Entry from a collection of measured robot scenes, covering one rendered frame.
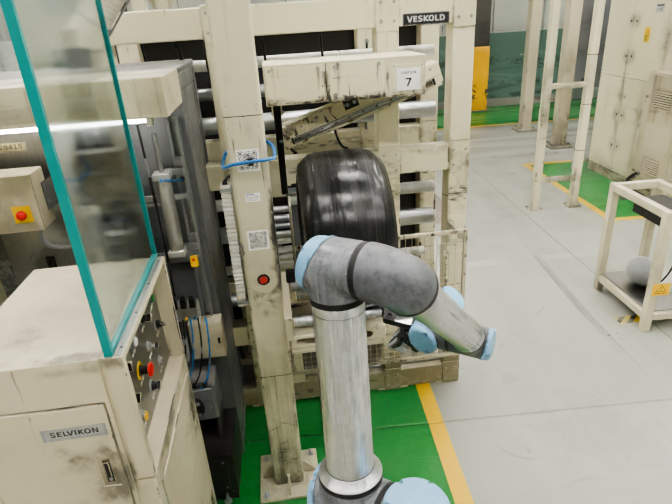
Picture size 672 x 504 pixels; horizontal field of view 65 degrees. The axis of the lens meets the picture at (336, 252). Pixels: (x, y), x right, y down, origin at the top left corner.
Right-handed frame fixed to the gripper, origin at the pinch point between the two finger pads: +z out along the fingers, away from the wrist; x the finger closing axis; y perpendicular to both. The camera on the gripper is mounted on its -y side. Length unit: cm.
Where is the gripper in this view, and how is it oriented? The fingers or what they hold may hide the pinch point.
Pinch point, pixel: (388, 344)
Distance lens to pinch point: 186.4
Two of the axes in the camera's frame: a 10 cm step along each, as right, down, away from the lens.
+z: -4.0, 5.4, 7.4
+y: 8.5, 5.1, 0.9
